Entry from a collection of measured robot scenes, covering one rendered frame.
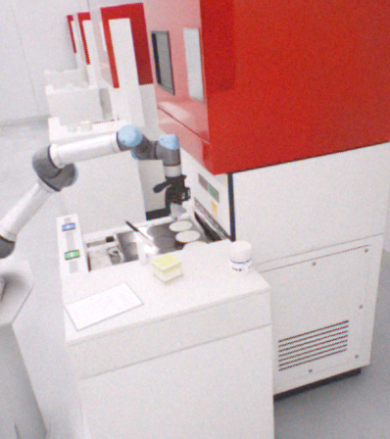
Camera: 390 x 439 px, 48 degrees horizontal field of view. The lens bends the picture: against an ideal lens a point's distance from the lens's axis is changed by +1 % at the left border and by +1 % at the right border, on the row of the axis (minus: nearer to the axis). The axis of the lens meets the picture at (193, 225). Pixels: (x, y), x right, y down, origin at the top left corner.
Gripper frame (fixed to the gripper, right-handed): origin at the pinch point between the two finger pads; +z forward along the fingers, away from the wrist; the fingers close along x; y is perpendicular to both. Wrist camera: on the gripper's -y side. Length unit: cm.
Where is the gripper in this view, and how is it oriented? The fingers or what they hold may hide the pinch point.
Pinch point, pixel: (173, 218)
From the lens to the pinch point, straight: 182.5
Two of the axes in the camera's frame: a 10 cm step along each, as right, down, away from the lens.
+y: 8.5, 1.6, -5.0
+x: 5.2, -4.2, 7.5
